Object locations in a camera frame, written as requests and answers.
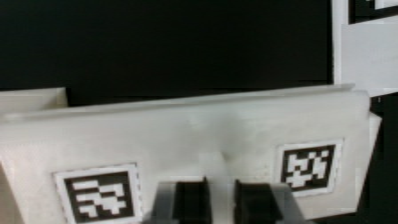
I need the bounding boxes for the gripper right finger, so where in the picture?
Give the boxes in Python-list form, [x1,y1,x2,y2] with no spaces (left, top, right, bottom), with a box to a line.
[234,180,309,224]

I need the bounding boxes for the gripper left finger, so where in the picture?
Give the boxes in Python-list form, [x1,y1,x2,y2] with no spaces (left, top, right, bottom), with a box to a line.
[142,178,211,224]

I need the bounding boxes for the white cabinet body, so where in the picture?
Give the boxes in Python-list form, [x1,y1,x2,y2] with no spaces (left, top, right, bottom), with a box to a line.
[0,87,67,114]

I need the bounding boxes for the white base tag plate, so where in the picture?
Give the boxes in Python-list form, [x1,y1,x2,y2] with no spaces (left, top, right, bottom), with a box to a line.
[330,0,398,97]

